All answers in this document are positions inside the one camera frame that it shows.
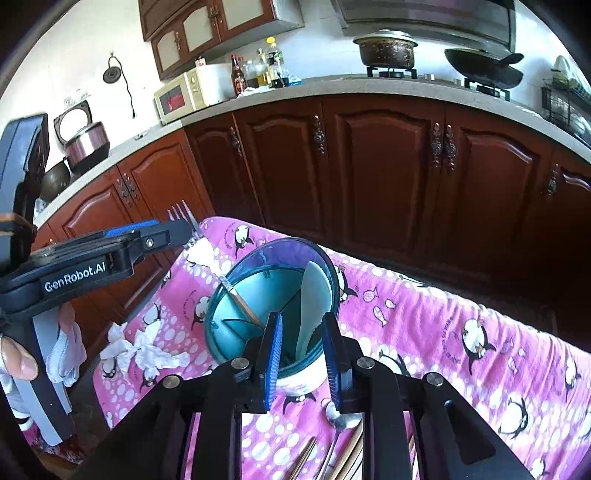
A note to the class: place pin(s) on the metal fork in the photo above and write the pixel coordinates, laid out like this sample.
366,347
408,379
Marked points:
183,214

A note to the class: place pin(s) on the pink penguin blanket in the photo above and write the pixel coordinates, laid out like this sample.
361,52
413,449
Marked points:
438,332

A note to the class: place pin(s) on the clear glass jar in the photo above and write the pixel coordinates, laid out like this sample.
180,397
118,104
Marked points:
251,74

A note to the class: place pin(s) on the crumpled white tissue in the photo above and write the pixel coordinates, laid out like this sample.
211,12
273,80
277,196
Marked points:
147,353

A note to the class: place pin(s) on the steel range hood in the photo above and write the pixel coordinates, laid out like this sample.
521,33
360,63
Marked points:
429,16

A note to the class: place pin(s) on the metal spoon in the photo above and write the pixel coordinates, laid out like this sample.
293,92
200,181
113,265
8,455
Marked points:
345,417

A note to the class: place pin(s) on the person's left hand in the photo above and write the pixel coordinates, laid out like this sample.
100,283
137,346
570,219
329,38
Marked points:
18,360

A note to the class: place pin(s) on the cream microwave oven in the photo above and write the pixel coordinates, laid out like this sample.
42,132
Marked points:
178,97

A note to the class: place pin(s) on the floral white utensil holder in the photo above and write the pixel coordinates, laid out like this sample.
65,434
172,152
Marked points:
240,341

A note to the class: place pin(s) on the brown bottle with red label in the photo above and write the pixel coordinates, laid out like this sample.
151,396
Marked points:
237,78

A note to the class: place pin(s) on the rice cooker with open lid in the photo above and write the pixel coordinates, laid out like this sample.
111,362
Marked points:
85,145

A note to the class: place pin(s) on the white rice paddle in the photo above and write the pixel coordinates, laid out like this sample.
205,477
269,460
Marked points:
311,304

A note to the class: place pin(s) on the dark metal bowl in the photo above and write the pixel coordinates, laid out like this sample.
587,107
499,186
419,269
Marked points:
54,182

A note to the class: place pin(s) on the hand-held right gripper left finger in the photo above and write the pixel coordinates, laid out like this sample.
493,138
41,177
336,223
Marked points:
273,360

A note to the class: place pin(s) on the white cloth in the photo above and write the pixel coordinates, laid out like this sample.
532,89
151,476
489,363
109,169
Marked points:
62,360

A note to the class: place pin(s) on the black wok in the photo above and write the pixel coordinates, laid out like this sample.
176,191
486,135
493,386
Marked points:
485,69

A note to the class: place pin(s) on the dark cooking pot with lid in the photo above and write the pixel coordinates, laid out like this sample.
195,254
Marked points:
387,50

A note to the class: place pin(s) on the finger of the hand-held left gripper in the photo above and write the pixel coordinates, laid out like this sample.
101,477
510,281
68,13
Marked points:
161,239
129,228

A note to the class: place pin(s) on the gas stove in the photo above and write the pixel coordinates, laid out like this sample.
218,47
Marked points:
392,73

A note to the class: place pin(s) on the grey stone countertop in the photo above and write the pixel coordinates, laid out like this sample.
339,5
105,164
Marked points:
295,87

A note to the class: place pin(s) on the oil bottle with yellow cap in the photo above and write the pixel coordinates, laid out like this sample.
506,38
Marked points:
273,60

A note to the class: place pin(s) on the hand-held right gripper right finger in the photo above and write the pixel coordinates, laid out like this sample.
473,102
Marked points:
333,364

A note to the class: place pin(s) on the wooden wall cabinet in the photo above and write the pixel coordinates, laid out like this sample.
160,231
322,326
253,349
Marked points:
217,27

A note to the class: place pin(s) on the black dish rack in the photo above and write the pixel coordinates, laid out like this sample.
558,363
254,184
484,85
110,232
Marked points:
565,110

